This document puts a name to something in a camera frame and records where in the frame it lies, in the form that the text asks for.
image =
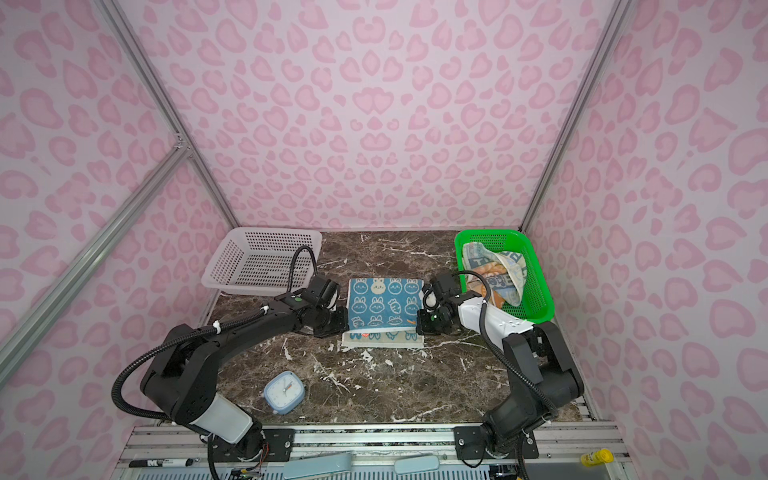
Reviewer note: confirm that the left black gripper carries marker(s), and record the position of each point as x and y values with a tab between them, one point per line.
343	323

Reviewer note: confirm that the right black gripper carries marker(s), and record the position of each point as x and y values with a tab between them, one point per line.
423	326

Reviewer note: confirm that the teal bunny print towel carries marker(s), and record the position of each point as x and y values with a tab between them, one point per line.
382	313

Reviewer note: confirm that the green plastic basket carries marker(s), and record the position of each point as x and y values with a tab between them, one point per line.
537	304

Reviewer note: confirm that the white perforated plastic basket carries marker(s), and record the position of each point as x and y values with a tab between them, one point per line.
263	261

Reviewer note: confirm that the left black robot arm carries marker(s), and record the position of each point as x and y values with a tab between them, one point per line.
182	379

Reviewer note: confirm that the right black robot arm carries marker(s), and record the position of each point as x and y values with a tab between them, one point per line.
542	374

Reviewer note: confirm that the small light blue clock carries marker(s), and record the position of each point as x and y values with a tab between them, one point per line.
284	393

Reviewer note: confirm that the left light blue pedal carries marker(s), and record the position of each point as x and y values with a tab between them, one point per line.
319	466

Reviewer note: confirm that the light blue pedal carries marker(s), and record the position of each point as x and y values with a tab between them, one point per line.
416	464
319	466

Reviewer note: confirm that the right light blue pedal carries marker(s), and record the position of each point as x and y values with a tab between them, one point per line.
416	464

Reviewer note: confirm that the black marker pen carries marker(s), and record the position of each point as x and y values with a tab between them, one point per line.
162	463

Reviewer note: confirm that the yellow glue stick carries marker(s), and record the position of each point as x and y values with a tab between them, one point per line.
596	458

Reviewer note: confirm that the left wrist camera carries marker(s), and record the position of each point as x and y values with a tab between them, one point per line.
322	291

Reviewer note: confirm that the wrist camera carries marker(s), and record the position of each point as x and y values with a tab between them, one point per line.
322	291
445	285

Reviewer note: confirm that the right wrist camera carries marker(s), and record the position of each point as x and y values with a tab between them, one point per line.
445	285

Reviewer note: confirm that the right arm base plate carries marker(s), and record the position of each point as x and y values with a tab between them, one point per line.
478	442

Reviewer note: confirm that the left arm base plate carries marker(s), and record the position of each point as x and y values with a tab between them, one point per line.
273	444

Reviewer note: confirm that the aluminium front rail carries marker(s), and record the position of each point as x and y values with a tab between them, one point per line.
376	447

